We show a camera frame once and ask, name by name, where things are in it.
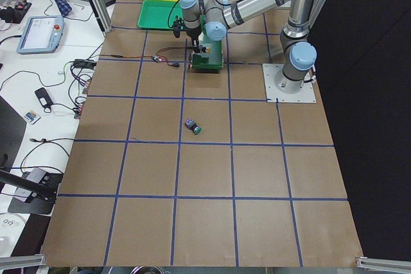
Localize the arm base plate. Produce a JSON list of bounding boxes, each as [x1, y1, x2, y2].
[[262, 64, 317, 104]]

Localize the teach pendant tablet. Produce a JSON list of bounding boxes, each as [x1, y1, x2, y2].
[[17, 15, 65, 55]]

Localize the green conveyor belt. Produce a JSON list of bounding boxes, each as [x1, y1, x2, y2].
[[188, 0, 224, 72]]

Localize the green push button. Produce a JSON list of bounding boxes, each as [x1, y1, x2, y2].
[[184, 119, 202, 135]]

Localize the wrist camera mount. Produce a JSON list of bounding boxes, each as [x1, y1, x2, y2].
[[172, 17, 184, 39]]

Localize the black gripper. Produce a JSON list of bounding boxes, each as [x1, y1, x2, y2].
[[186, 28, 202, 51]]

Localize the green tray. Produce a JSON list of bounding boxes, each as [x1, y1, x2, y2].
[[137, 0, 182, 30]]

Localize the red black wire cable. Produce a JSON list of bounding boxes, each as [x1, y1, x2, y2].
[[99, 47, 190, 69]]

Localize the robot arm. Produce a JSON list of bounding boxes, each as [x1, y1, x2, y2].
[[179, 0, 317, 94]]

